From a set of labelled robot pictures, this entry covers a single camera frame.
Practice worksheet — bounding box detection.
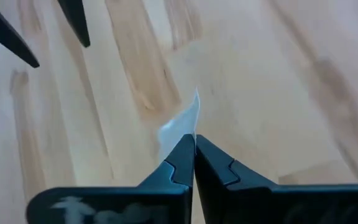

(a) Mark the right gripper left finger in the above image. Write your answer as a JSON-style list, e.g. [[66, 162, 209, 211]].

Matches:
[[25, 133, 196, 224]]

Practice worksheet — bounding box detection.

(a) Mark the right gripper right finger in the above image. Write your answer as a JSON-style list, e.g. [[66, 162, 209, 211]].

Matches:
[[195, 134, 358, 224]]

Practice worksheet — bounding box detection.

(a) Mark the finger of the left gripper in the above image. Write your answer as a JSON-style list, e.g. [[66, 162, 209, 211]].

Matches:
[[0, 0, 40, 69], [57, 0, 91, 49]]

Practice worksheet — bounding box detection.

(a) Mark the plain white bandage packet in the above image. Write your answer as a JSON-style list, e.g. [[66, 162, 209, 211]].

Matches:
[[157, 87, 201, 163]]

